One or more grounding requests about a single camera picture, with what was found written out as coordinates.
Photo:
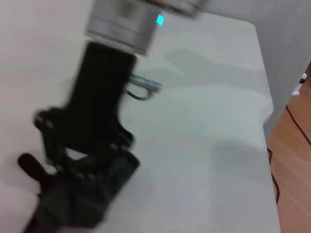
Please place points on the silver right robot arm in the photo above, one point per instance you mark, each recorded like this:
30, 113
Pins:
126, 21

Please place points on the white floor plug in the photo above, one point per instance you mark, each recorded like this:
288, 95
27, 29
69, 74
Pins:
300, 85

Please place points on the dark blue rag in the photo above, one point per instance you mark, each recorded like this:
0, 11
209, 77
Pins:
68, 206

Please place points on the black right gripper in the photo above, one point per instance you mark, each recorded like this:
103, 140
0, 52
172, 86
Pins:
97, 97

